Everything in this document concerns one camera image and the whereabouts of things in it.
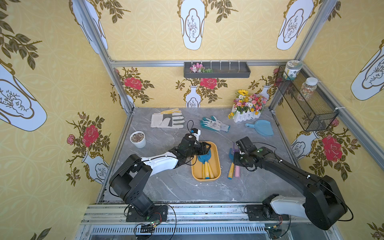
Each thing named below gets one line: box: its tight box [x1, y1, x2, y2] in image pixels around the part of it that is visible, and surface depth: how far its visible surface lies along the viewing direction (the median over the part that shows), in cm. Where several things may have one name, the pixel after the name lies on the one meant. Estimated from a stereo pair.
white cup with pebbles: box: [129, 131, 146, 149], surface depth 97 cm
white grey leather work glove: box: [150, 108, 185, 129], surface depth 116 cm
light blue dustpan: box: [245, 119, 274, 136], surface depth 111 cm
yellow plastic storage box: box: [191, 141, 222, 182], surface depth 89 cm
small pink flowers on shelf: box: [189, 62, 213, 73], surface depth 89 cm
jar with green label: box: [283, 60, 303, 81], surface depth 87 cm
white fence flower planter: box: [228, 89, 267, 123], surface depth 106 cm
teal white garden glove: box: [200, 115, 231, 132], surface depth 112 cm
